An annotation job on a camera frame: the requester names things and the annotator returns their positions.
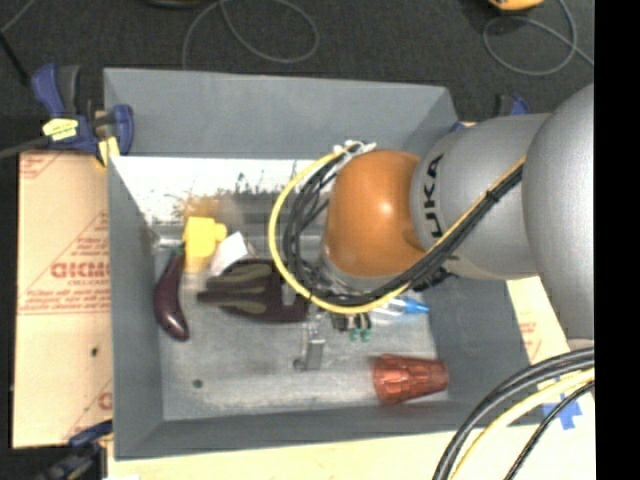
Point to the dark purple striped glove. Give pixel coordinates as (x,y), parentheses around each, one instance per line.
(260,293)

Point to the clear plastic bottle blue cap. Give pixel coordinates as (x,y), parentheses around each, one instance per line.
(400,310)

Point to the red-brown ribbed plastic cup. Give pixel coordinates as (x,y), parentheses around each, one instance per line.
(410,379)

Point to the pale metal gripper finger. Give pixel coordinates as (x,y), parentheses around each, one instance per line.
(302,353)
(316,354)

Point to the white paper piece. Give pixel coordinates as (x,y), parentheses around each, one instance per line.
(229,253)

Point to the brown cardboard board red print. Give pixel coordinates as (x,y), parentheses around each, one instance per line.
(60,318)

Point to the yellow toy block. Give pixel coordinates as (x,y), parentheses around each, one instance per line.
(199,240)

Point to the purple toy eggplant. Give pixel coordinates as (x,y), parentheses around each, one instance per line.
(169,298)

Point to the grey metal bin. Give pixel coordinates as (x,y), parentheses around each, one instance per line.
(240,118)

